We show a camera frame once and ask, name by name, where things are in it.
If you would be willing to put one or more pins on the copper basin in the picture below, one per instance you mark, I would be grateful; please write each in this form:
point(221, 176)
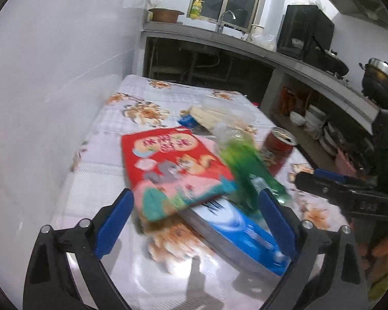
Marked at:
point(165, 15)

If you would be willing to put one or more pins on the orange box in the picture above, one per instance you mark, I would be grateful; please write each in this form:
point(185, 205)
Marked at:
point(287, 101)

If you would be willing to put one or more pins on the yellow dish soap bottle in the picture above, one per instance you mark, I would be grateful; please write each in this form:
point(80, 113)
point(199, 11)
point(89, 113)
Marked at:
point(196, 9)

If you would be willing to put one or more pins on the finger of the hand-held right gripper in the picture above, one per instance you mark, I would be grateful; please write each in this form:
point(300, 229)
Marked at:
point(336, 177)
point(317, 185)

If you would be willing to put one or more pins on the concrete kitchen counter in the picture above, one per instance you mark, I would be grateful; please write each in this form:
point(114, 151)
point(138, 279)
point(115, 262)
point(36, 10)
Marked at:
point(278, 58)

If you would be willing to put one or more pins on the green plastic bottle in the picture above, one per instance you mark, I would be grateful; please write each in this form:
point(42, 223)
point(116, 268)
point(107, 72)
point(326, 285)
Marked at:
point(249, 168)

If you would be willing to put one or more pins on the black countertop cabinet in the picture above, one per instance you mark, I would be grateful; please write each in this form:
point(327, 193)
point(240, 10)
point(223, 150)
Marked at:
point(304, 29)

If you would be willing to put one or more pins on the white bowl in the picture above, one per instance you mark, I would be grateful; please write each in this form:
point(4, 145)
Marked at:
point(297, 119)

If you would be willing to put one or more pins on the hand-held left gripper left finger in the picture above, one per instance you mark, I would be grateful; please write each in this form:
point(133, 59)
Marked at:
point(114, 226)

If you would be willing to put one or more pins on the floral tablecloth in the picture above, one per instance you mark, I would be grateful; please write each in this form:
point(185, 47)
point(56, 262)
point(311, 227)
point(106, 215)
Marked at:
point(100, 155)

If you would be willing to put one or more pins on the person's right forearm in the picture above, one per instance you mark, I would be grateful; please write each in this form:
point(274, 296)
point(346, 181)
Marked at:
point(386, 281)

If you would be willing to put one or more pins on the steel faucet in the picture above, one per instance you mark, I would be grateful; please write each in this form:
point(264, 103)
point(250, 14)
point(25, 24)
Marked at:
point(220, 22)

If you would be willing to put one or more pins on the black pot with steel lid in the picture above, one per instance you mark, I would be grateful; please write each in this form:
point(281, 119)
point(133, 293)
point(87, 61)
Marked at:
point(380, 84)

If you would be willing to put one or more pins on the red milk can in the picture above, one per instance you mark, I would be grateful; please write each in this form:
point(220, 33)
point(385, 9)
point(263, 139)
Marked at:
point(278, 148)

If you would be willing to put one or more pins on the black wok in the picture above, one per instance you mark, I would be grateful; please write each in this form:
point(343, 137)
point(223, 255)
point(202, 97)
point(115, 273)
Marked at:
point(336, 64)

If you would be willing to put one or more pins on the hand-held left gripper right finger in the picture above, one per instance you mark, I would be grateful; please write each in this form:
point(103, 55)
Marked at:
point(278, 222)

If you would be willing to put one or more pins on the red cartoon snack bag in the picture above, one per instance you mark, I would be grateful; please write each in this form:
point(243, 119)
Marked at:
point(168, 161)

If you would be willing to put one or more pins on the stack of bowls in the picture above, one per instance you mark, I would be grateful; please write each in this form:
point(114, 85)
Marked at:
point(315, 118)

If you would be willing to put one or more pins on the blue toothpaste box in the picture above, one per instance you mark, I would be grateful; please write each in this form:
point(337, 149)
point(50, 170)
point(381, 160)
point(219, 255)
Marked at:
point(242, 232)

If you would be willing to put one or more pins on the white bag on counter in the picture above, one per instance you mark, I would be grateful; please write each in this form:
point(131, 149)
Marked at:
point(262, 38)

